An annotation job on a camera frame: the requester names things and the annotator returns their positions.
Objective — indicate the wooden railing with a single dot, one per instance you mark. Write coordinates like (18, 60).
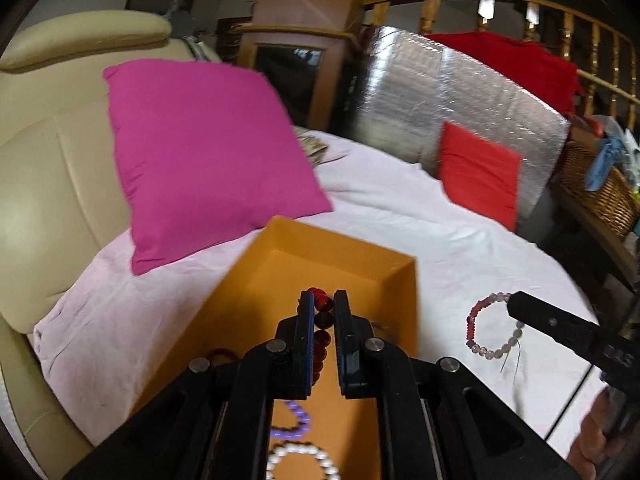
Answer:
(430, 10)

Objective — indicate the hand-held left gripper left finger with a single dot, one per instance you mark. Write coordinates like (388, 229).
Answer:
(306, 345)

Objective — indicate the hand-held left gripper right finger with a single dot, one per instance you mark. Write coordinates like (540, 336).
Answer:
(344, 345)

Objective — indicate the red cushion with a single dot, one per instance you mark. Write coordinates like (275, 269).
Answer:
(475, 175)

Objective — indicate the red cloth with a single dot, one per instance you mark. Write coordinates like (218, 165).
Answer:
(525, 60)

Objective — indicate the blue cloth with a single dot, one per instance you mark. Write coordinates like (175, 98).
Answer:
(602, 160)

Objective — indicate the magenta pillow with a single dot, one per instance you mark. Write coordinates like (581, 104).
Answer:
(200, 160)

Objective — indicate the beige leather sofa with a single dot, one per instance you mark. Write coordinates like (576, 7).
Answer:
(50, 185)

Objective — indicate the person's right hand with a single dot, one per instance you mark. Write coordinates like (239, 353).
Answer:
(595, 440)

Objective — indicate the stack of papers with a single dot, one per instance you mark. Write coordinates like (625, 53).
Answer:
(312, 147)

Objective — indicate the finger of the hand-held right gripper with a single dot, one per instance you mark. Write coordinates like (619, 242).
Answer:
(550, 322)

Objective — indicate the wicker basket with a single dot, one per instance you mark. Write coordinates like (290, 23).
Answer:
(600, 195)

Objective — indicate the orange cardboard box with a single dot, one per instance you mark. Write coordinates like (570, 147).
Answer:
(325, 260)

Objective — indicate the silver foil board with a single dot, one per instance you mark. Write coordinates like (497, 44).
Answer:
(410, 90)

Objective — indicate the pale pink sheet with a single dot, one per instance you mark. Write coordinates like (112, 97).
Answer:
(425, 220)

